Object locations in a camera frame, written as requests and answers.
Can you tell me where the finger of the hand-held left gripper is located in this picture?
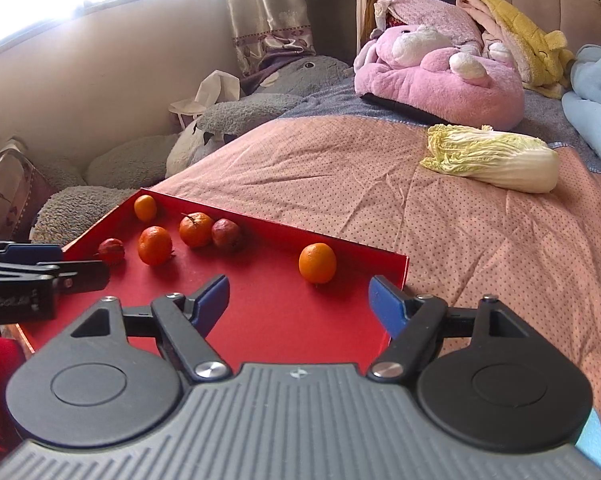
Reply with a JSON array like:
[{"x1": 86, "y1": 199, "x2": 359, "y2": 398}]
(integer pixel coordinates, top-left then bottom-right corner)
[
  {"x1": 0, "y1": 259, "x2": 112, "y2": 293},
  {"x1": 0, "y1": 237, "x2": 64, "y2": 265}
]

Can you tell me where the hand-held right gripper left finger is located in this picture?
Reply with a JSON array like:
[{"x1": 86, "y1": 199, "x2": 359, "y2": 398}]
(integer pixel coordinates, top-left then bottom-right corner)
[{"x1": 70, "y1": 275, "x2": 234, "y2": 382}]

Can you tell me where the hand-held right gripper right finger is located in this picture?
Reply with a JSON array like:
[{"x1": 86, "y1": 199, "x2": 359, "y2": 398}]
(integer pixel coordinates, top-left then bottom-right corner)
[{"x1": 368, "y1": 275, "x2": 531, "y2": 378}]

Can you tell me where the red radish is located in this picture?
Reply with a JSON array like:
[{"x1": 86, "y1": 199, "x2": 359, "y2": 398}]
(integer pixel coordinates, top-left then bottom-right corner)
[
  {"x1": 98, "y1": 238, "x2": 126, "y2": 267},
  {"x1": 211, "y1": 218, "x2": 244, "y2": 251}
]

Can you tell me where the red tray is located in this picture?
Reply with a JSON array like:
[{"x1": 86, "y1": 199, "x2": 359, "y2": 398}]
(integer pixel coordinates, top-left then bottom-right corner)
[{"x1": 18, "y1": 188, "x2": 410, "y2": 376}]

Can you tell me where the orange mandarin with stem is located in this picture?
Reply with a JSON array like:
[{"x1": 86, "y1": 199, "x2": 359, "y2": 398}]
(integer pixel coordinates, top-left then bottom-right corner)
[{"x1": 179, "y1": 212, "x2": 214, "y2": 249}]

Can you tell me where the small orange kumquat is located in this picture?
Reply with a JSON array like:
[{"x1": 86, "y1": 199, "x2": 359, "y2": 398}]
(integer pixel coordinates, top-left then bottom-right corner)
[{"x1": 133, "y1": 195, "x2": 158, "y2": 222}]

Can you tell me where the pink dotted bedspread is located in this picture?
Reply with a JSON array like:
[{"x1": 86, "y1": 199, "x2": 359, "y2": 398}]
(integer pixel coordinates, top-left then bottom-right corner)
[{"x1": 150, "y1": 115, "x2": 601, "y2": 456}]

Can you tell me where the napa cabbage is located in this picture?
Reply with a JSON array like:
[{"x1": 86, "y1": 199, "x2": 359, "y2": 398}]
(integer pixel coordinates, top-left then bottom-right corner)
[{"x1": 419, "y1": 124, "x2": 560, "y2": 194}]

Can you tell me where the grey plush toy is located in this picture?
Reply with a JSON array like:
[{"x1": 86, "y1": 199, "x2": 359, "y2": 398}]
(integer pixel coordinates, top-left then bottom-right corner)
[{"x1": 30, "y1": 55, "x2": 354, "y2": 246}]

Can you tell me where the white cloth bag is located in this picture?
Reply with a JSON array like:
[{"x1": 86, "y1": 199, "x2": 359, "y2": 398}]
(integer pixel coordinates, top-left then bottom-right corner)
[{"x1": 168, "y1": 70, "x2": 242, "y2": 131}]

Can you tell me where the grey bed sheet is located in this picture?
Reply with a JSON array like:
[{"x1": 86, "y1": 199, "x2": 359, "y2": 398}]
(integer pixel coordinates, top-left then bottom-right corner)
[{"x1": 275, "y1": 80, "x2": 601, "y2": 181}]

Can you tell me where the pink plush toy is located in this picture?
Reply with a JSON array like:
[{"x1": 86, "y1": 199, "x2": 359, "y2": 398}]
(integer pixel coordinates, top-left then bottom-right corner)
[{"x1": 353, "y1": 25, "x2": 525, "y2": 128}]

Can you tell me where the light blue blanket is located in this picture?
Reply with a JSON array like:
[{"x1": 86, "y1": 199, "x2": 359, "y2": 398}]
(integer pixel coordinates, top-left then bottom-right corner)
[{"x1": 562, "y1": 42, "x2": 601, "y2": 181}]

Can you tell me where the mauve fleece pillow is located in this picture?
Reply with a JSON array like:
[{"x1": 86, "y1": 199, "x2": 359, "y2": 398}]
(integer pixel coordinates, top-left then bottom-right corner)
[{"x1": 375, "y1": 0, "x2": 484, "y2": 51}]

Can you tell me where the yellow fleece blanket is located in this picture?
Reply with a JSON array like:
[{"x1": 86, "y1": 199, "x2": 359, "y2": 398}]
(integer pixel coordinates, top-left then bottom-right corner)
[{"x1": 473, "y1": 0, "x2": 576, "y2": 100}]

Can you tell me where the patterned beige curtain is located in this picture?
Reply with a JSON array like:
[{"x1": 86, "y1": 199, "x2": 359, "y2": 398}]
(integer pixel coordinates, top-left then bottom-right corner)
[{"x1": 220, "y1": 0, "x2": 317, "y2": 78}]

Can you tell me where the dark cabinet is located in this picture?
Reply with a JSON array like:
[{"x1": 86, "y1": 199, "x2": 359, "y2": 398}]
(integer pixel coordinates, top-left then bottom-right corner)
[{"x1": 303, "y1": 0, "x2": 361, "y2": 61}]

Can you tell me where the pale pink printed garment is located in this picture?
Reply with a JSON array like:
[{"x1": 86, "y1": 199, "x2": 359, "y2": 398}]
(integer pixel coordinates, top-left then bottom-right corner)
[{"x1": 455, "y1": 0, "x2": 524, "y2": 68}]

